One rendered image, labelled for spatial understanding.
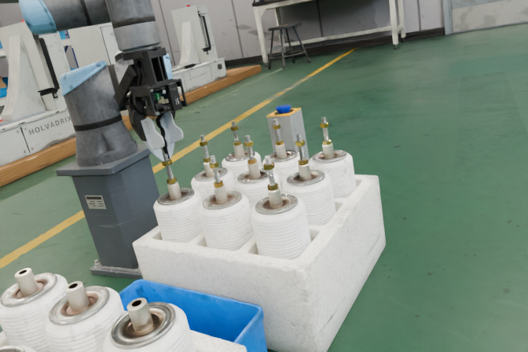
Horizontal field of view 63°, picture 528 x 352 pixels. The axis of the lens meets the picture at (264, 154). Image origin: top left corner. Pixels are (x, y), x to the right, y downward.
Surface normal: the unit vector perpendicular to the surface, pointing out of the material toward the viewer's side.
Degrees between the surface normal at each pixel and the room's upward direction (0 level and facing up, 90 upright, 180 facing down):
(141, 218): 90
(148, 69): 90
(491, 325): 0
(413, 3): 90
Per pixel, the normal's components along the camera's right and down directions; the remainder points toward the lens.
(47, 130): 0.90, -0.04
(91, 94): 0.31, 0.22
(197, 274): -0.51, 0.34
